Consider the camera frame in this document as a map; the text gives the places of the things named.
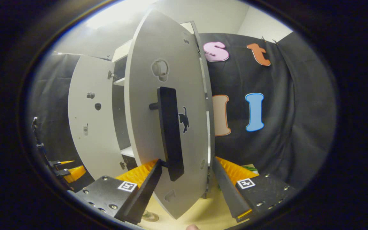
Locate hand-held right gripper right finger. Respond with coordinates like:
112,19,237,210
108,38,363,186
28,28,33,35
212,156,298,223

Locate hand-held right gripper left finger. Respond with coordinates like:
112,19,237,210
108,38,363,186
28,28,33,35
75,159,163,225

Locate white cabinet door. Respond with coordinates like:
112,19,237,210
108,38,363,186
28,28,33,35
124,8,211,220
67,55,132,181

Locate black door handle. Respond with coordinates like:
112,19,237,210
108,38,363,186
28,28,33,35
149,86,185,182

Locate white cabinet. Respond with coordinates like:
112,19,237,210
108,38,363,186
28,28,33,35
109,21,217,199

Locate dark stand with clips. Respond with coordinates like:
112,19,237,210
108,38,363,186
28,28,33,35
32,117,49,160

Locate black backdrop cloth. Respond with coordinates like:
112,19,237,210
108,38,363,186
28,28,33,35
27,54,112,192
200,32,337,192

